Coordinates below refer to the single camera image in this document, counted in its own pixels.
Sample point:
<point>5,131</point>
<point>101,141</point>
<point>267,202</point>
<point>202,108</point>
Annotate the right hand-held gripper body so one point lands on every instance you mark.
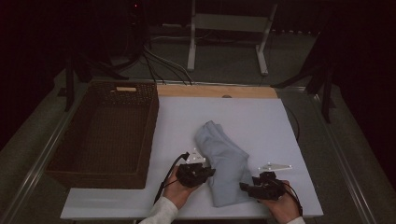
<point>269,188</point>

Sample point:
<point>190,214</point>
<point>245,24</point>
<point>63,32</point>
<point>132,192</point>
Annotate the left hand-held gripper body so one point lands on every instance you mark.
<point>193,174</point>

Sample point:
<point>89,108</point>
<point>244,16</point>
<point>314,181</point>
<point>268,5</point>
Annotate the light blue tank top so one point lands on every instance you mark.
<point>224,161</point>

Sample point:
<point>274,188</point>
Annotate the brown wicker basket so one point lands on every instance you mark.
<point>109,140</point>

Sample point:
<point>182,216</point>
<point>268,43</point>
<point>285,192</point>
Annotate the person's left hand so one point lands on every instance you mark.
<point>177,194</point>

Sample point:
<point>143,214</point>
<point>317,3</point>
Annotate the person's right hand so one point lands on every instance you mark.
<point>285,208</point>

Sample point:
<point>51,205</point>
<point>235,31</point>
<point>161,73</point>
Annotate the black metal stand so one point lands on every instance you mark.
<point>326,93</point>
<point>69,87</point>

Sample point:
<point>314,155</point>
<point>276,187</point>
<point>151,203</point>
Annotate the white metal stand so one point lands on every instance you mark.
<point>229,22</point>

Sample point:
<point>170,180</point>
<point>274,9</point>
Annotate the dark equipment with red light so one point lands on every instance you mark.
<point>135,18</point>

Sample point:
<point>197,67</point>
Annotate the aluminium frame rail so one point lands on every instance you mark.
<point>348,180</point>
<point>40,161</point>
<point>218,84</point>

